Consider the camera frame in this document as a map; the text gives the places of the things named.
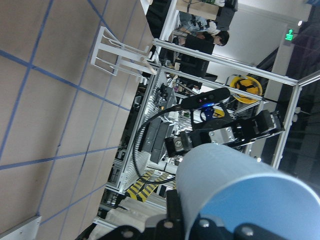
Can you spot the yellow hard hat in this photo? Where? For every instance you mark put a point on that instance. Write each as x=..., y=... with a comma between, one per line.
x=247, y=84

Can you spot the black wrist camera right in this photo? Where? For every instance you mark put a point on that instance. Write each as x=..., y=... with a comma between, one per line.
x=205, y=99

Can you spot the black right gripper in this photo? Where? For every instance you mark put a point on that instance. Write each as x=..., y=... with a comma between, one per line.
x=245, y=131

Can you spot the seated person background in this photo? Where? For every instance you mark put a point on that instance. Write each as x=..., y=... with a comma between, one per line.
x=201, y=28

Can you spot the light blue cup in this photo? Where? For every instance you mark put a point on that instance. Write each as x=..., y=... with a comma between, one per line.
x=217, y=182

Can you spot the white wire cup rack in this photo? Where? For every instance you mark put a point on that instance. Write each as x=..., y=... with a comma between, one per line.
x=111, y=56

